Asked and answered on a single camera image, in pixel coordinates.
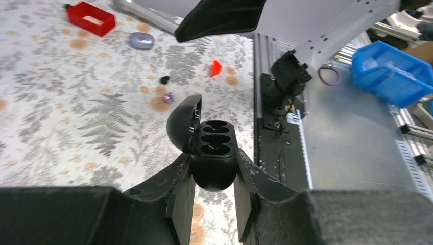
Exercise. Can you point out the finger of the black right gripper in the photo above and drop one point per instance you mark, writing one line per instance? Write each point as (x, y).
(217, 17)

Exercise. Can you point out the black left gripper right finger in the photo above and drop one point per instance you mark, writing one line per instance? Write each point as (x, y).
(269, 212)

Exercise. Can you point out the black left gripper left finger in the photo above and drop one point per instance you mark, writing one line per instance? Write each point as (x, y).
(156, 211)

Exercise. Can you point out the black earbud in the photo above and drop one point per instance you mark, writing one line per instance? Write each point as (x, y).
(164, 80)

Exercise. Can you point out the black earbud charging case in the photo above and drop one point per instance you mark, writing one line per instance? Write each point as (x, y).
(211, 144)

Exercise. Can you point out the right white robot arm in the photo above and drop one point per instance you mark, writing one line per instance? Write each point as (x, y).
(324, 27)

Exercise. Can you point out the purple earbud case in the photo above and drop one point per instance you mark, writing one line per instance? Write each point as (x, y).
(141, 41)

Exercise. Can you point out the red triangle block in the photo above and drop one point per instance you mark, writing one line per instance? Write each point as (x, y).
(216, 68)

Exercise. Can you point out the silver toy microphone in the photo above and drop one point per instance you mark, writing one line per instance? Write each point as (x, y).
(149, 15)

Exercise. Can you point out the purple earbud pair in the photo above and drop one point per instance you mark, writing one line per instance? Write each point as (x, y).
(169, 97)

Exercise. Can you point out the red square box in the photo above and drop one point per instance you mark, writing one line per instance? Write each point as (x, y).
(90, 18)

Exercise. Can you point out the blue plastic bin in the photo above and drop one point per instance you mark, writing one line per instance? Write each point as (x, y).
(391, 74)

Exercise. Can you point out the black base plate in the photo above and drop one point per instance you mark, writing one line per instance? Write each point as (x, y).
(280, 147)

